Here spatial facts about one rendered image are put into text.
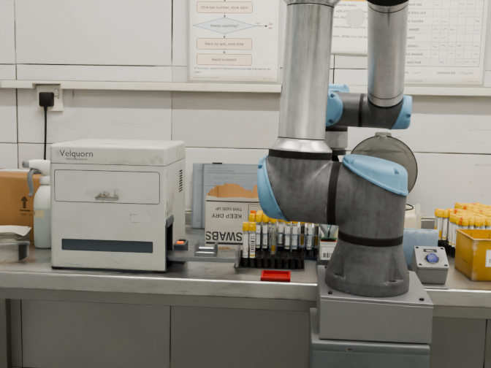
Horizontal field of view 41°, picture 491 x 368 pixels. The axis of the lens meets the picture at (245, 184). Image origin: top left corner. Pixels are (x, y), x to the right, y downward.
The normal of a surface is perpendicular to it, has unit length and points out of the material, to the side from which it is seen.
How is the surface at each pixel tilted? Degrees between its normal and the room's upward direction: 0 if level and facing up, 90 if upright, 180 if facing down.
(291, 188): 89
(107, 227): 90
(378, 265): 75
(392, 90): 131
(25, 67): 90
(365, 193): 89
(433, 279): 120
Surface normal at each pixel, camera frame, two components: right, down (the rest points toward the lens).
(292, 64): -0.60, 0.04
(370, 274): -0.12, -0.15
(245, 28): -0.11, 0.17
